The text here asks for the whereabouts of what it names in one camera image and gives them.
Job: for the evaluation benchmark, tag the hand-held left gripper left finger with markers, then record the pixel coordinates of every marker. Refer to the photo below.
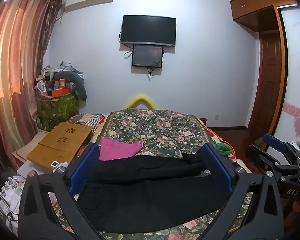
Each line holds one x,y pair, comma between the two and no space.
82,171

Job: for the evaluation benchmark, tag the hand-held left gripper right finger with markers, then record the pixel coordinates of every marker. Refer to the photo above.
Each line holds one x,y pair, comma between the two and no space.
218,170

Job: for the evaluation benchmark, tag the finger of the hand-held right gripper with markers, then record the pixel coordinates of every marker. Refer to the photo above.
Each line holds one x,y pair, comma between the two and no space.
257,157
275,142

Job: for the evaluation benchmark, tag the black pants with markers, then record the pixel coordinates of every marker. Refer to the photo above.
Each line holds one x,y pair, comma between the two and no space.
152,192

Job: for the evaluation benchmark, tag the green plush cloth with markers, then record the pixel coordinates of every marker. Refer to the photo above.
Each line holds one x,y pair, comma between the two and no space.
224,148

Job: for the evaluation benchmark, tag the small white clock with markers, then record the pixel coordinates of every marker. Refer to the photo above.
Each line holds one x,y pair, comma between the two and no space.
55,164

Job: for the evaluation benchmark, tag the orange yellow plush blanket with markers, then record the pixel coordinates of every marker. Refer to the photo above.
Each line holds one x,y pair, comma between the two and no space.
215,135

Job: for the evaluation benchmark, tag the bamboo lap desk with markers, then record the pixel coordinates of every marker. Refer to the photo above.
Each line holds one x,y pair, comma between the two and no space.
60,142

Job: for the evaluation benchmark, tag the pink cloth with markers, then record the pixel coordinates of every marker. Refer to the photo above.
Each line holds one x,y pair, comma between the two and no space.
115,150

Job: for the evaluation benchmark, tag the striped cloth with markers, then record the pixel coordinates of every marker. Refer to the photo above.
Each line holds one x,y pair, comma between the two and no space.
90,121

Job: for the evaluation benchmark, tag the light wooden board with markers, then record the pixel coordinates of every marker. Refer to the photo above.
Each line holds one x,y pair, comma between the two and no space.
27,146

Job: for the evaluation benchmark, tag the brown wooden door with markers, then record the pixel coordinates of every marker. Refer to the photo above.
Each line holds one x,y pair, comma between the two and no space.
268,80

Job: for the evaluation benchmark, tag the green floral storage bag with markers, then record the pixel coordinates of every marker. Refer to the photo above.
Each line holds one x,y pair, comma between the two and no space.
57,107

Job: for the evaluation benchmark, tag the pile of papers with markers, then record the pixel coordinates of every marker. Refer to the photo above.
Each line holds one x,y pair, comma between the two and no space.
10,195

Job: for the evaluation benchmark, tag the white sliding wardrobe door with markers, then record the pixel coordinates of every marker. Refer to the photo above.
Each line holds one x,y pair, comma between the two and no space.
296,67

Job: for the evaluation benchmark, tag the floral blanket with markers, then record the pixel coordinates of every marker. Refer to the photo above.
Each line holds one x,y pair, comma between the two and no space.
152,125

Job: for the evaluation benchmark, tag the orange box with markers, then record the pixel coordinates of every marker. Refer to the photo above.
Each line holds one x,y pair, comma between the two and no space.
61,93

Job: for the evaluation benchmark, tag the grey plush pillow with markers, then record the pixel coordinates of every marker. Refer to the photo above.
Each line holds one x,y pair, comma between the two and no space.
78,82

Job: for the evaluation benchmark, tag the yellow foam tube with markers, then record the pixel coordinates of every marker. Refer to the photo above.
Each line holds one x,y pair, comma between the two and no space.
140,99

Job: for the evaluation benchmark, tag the pink striped curtain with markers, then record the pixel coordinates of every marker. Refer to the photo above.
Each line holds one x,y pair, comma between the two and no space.
15,67

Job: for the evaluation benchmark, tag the wooden overhead cabinet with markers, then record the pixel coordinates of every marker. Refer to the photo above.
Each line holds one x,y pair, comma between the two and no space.
255,2

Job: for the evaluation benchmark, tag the small black wall monitor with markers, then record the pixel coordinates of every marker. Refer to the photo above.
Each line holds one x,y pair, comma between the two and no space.
147,56

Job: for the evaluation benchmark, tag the black wall television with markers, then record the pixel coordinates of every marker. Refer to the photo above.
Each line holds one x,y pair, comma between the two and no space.
148,30

